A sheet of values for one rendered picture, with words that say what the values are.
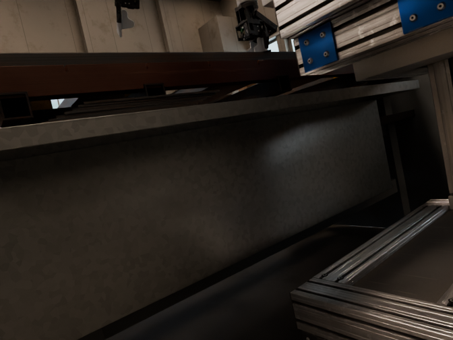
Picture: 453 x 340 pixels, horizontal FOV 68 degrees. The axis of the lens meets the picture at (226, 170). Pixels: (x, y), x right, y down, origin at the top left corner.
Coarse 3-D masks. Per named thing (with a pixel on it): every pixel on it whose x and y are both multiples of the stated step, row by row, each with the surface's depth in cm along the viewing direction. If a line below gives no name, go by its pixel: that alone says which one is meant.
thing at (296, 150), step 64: (256, 128) 93; (320, 128) 109; (0, 192) 57; (64, 192) 63; (128, 192) 70; (192, 192) 79; (256, 192) 91; (320, 192) 106; (0, 256) 57; (64, 256) 62; (128, 256) 69; (192, 256) 78; (0, 320) 56; (64, 320) 62
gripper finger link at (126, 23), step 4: (124, 12) 116; (124, 16) 117; (124, 20) 117; (128, 20) 118; (132, 20) 118; (120, 24) 117; (124, 24) 118; (128, 24) 118; (132, 24) 118; (120, 28) 118; (124, 28) 118; (120, 32) 119; (120, 36) 120
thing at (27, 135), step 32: (288, 96) 78; (320, 96) 85; (352, 96) 93; (384, 96) 127; (0, 128) 45; (32, 128) 47; (64, 128) 49; (96, 128) 52; (128, 128) 55; (160, 128) 80; (192, 128) 85; (0, 160) 61
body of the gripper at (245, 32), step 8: (240, 8) 118; (248, 8) 120; (256, 8) 122; (240, 16) 119; (248, 16) 119; (240, 24) 120; (248, 24) 117; (256, 24) 119; (264, 24) 121; (248, 32) 118; (256, 32) 119; (240, 40) 123; (248, 40) 123; (256, 40) 125
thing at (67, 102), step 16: (0, 64) 66; (16, 64) 68; (32, 64) 69; (48, 64) 71; (64, 64) 73; (304, 80) 154; (320, 80) 174; (96, 96) 98; (112, 96) 102; (224, 96) 179
